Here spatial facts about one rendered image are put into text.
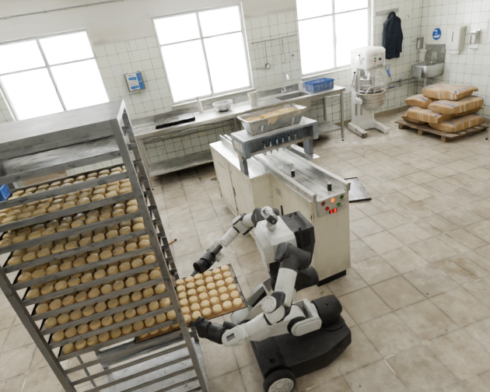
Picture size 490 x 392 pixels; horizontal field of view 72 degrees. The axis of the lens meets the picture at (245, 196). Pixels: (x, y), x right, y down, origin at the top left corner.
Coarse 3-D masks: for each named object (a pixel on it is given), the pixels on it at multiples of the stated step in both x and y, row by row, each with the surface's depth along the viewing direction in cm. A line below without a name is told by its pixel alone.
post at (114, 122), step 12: (120, 132) 125; (120, 144) 127; (132, 168) 131; (132, 180) 133; (144, 204) 139; (144, 216) 141; (156, 240) 147; (156, 252) 149; (168, 276) 156; (168, 288) 158; (180, 312) 166; (180, 324) 169; (192, 348) 177; (192, 360) 181; (204, 384) 191
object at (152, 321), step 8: (168, 312) 176; (144, 320) 176; (152, 320) 172; (160, 320) 172; (168, 320) 173; (120, 328) 174; (128, 328) 170; (136, 328) 170; (144, 328) 171; (96, 336) 172; (104, 336) 168; (112, 336) 168; (120, 336) 169; (72, 344) 167; (80, 344) 166; (88, 344) 167; (96, 344) 167; (64, 352) 165
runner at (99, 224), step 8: (120, 216) 141; (128, 216) 142; (136, 216) 143; (88, 224) 139; (96, 224) 140; (104, 224) 140; (112, 224) 141; (64, 232) 137; (72, 232) 138; (80, 232) 139; (32, 240) 135; (40, 240) 136; (48, 240) 137; (0, 248) 133; (8, 248) 134; (16, 248) 135
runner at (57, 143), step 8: (72, 136) 124; (80, 136) 125; (88, 136) 125; (96, 136) 126; (104, 136) 127; (40, 144) 122; (48, 144) 123; (56, 144) 123; (64, 144) 124; (0, 152) 120; (8, 152) 120; (16, 152) 121; (24, 152) 122; (32, 152) 122
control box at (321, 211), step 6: (342, 192) 250; (324, 198) 246; (330, 198) 246; (336, 198) 249; (342, 198) 251; (318, 204) 244; (330, 204) 248; (336, 204) 250; (342, 204) 253; (318, 210) 247; (324, 210) 249; (330, 210) 250; (336, 210) 252; (318, 216) 250
